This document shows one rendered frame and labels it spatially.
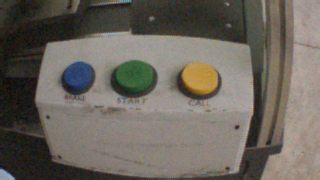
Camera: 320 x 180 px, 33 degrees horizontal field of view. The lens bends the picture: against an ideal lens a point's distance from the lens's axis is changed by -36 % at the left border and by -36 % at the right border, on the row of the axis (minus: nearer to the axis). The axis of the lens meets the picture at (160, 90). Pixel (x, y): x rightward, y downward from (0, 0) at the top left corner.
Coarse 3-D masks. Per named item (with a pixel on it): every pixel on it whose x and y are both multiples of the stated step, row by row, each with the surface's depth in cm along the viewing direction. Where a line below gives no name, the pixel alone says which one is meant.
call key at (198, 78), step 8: (192, 64) 87; (200, 64) 87; (208, 64) 87; (184, 72) 86; (192, 72) 86; (200, 72) 86; (208, 72) 86; (184, 80) 86; (192, 80) 86; (200, 80) 86; (208, 80) 86; (216, 80) 86; (192, 88) 85; (200, 88) 85; (208, 88) 85
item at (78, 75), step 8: (72, 64) 88; (80, 64) 88; (72, 72) 87; (80, 72) 87; (88, 72) 87; (72, 80) 86; (80, 80) 86; (88, 80) 86; (72, 88) 86; (80, 88) 86
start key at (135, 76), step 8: (128, 64) 87; (136, 64) 87; (144, 64) 87; (120, 72) 86; (128, 72) 86; (136, 72) 86; (144, 72) 86; (152, 72) 87; (120, 80) 86; (128, 80) 86; (136, 80) 86; (144, 80) 86; (152, 80) 87; (120, 88) 86; (128, 88) 85; (136, 88) 85; (144, 88) 86
